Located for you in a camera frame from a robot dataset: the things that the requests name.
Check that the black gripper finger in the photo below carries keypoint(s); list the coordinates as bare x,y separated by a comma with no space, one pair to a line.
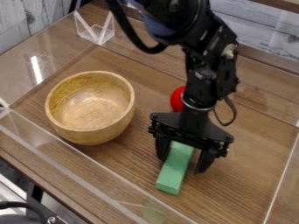
162,147
205,160

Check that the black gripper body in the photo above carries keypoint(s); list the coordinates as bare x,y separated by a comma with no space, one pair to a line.
199,133

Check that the green foam stick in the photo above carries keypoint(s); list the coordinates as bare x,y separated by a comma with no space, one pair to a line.
169,179

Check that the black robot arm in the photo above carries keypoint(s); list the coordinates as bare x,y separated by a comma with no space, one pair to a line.
185,23

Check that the brown wooden bowl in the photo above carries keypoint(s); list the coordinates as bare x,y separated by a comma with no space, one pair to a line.
89,107

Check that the red toy tomato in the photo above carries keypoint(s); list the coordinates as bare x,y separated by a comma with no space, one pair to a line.
176,99

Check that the clear acrylic tray wall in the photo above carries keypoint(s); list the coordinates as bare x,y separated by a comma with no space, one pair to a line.
105,181

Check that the black table leg bracket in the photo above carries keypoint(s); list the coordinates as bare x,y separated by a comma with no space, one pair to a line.
45,215

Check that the clear acrylic corner bracket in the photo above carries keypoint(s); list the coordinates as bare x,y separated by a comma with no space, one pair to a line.
97,34

